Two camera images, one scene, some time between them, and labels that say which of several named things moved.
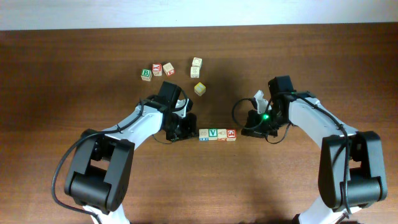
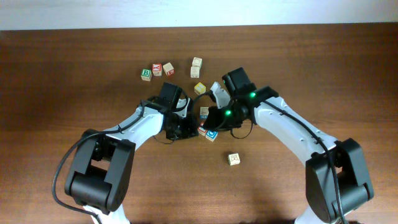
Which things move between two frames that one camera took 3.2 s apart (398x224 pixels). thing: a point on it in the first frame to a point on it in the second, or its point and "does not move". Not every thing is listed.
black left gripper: (186, 133) does not move
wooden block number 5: (168, 69) does not move
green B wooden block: (146, 74) does not move
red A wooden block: (197, 61) does not move
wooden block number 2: (194, 72) does not move
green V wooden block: (212, 134) to (234, 158)
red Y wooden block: (157, 69) does not move
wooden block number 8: (203, 135) to (204, 112)
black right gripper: (259, 131) to (212, 117)
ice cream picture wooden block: (221, 134) to (211, 135)
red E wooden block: (231, 135) to (202, 131)
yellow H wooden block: (199, 89) does not move
